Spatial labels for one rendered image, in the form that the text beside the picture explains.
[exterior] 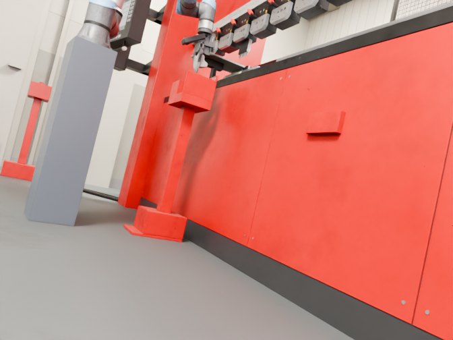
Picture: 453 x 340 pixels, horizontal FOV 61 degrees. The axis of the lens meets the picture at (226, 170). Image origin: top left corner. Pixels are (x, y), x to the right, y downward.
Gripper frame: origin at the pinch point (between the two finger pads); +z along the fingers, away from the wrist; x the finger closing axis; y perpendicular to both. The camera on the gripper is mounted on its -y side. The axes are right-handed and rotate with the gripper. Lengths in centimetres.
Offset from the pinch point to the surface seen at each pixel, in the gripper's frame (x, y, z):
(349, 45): -83, 21, 1
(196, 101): -4.9, 1.3, 15.9
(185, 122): 2.1, -0.4, 26.1
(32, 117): 182, -69, 26
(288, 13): -23, 34, -32
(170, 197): 2, -2, 64
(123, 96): 277, 19, -22
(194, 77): -4.9, -1.5, 5.1
